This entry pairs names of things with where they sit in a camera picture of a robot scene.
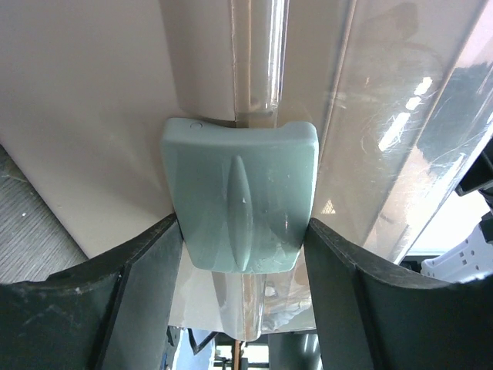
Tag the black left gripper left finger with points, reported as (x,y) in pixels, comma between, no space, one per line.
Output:
(110,312)

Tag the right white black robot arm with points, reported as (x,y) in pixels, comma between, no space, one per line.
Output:
(456,246)

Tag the grey green toolbox latch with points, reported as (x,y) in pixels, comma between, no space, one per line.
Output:
(243,197)

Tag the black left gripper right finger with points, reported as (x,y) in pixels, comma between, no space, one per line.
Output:
(373,314)

